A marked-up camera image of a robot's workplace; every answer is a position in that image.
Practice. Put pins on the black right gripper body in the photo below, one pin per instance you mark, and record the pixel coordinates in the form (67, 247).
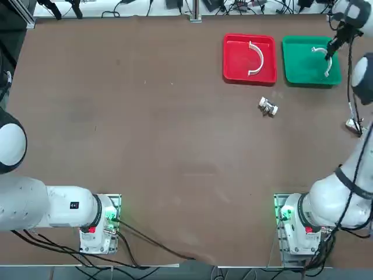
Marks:
(346, 32)

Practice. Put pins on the small white pipe clamp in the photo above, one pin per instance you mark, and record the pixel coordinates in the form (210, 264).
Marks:
(331, 65)

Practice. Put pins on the large white pipe clamp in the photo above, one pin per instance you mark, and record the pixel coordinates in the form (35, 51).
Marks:
(261, 59)

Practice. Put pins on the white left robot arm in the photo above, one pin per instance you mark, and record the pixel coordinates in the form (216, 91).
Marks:
(43, 204)

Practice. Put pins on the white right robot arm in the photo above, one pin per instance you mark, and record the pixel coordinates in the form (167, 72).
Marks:
(326, 198)

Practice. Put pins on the green plastic tray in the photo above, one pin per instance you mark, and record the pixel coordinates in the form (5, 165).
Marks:
(303, 67)

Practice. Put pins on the red plastic tray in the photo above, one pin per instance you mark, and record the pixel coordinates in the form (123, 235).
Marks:
(236, 67)

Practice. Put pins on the black power adapter brick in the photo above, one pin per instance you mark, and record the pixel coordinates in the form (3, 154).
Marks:
(214, 4)
(175, 3)

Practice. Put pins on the black stand leg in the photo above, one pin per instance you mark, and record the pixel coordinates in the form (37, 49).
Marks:
(76, 10)
(55, 10)

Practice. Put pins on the aluminium profile post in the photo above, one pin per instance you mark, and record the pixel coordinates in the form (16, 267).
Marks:
(195, 11)

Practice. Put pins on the silver aluminium rail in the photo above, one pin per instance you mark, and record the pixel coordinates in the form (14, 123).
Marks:
(29, 20)

